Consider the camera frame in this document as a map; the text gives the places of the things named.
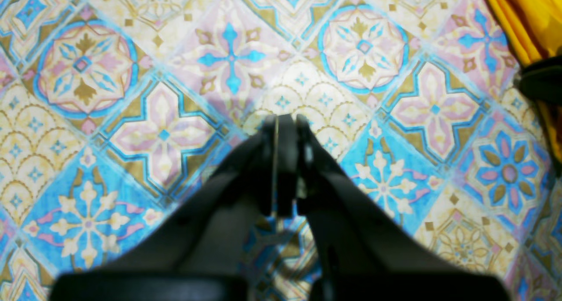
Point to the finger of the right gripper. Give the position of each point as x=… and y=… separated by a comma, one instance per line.
x=543, y=81

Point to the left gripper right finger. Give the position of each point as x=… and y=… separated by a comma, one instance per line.
x=364, y=255

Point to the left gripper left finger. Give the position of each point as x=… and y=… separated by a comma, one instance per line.
x=194, y=254

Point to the yellow T-shirt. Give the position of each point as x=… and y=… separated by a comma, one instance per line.
x=533, y=29

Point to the patterned blue pink tablecloth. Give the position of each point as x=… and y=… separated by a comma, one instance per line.
x=113, y=111

